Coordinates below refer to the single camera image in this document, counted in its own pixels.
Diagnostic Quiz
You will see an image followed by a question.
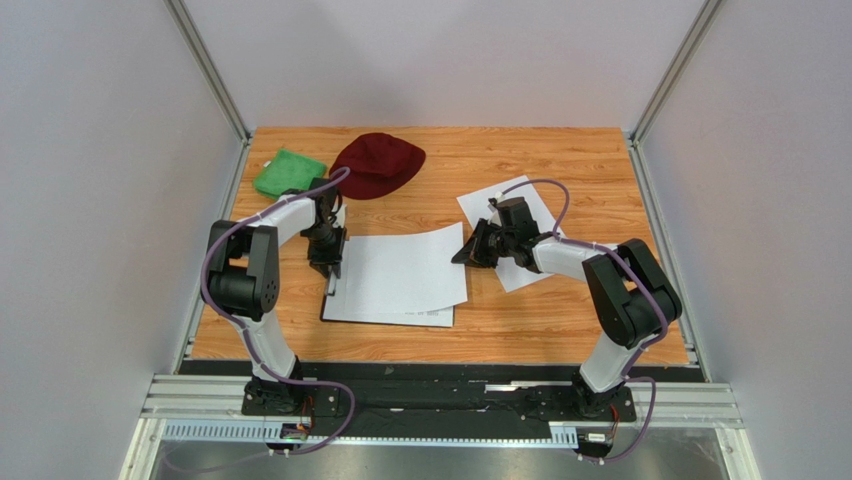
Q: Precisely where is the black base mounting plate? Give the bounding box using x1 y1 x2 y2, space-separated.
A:
178 359 707 441

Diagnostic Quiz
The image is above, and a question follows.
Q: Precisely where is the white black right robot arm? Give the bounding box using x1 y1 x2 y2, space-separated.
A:
452 197 683 418

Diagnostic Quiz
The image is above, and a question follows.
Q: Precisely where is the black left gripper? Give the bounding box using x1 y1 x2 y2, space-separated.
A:
304 223 348 278

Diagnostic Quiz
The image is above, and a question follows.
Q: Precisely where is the black clipboard folder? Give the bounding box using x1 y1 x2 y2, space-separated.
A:
319 292 456 329

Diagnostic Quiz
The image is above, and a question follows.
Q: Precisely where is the dark red cap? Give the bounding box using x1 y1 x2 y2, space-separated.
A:
329 132 426 200

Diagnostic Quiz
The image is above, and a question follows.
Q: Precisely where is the aluminium frame rail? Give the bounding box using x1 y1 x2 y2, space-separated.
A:
125 375 759 479

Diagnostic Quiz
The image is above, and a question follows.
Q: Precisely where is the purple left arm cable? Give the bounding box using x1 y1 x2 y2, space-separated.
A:
159 166 357 467

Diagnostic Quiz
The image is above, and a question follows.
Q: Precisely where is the green folded cloth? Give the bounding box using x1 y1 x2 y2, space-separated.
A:
253 149 327 200

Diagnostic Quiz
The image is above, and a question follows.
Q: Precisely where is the white paper sheet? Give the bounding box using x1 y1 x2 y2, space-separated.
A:
343 223 468 314
456 174 620 294

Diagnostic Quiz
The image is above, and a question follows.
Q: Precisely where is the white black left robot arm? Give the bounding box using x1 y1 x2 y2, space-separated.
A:
201 178 346 415

